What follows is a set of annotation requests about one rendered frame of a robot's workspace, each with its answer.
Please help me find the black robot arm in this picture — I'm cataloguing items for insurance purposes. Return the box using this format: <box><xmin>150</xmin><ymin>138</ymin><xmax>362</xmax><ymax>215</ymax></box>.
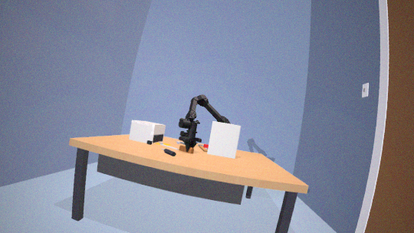
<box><xmin>179</xmin><ymin>94</ymin><xmax>230</xmax><ymax>137</ymax></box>

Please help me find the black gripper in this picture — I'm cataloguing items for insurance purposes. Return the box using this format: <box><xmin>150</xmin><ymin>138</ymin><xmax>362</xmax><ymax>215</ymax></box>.
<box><xmin>179</xmin><ymin>129</ymin><xmax>202</xmax><ymax>152</ymax></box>

